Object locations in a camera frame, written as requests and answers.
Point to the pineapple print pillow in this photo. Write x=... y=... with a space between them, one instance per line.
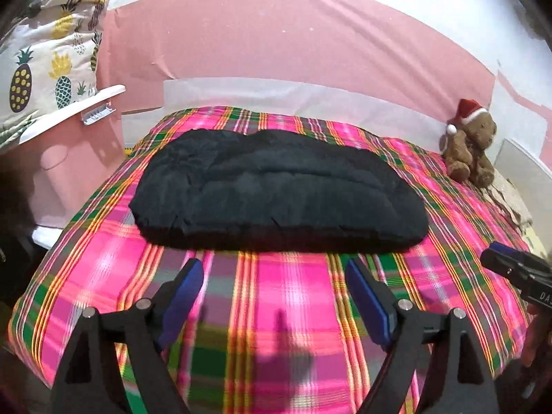
x=43 y=64

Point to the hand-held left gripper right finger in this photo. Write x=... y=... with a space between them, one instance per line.
x=366 y=302

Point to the black puffer jacket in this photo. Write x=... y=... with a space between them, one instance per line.
x=276 y=194

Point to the pink green plaid blanket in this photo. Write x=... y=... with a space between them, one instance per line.
x=280 y=284

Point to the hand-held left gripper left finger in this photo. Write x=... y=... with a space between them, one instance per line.
x=183 y=297

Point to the yellow patterned cloth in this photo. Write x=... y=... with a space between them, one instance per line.
x=537 y=241

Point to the white plastic ledge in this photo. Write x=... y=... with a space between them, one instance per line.
x=86 y=101

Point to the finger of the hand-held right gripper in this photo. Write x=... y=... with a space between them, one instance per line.
x=500 y=263

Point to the brown teddy bear santa hat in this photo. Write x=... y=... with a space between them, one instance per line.
x=472 y=146

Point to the person's right hand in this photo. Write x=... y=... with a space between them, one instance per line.
x=537 y=336

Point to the white panel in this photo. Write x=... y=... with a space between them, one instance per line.
x=522 y=157

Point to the floral cloth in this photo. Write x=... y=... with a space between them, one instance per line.
x=509 y=200

